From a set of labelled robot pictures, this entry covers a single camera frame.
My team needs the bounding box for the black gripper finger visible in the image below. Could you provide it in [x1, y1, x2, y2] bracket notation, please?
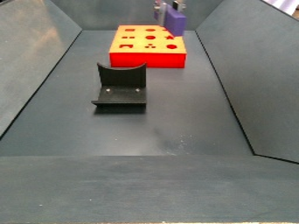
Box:
[153, 0, 167, 25]

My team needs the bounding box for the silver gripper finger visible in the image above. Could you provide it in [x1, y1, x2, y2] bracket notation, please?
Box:
[172, 0, 185, 12]

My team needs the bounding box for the black curved fixture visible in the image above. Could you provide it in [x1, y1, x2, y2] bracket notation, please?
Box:
[92, 64, 147, 106]

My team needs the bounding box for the purple rectangular block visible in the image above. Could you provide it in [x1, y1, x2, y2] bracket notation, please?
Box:
[164, 5, 187, 37]

